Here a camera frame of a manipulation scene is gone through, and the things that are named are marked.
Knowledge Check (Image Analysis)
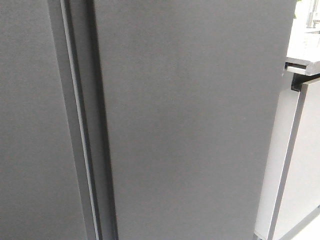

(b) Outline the dark grey fridge door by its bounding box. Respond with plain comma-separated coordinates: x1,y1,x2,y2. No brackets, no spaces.
0,0,99,240
94,0,296,240

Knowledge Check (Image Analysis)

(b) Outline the grey kitchen counter cabinet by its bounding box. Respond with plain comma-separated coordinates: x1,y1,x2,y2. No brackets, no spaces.
254,26,320,240

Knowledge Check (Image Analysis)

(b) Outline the chrome sink faucet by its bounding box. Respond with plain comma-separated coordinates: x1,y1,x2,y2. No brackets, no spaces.
306,0,320,28

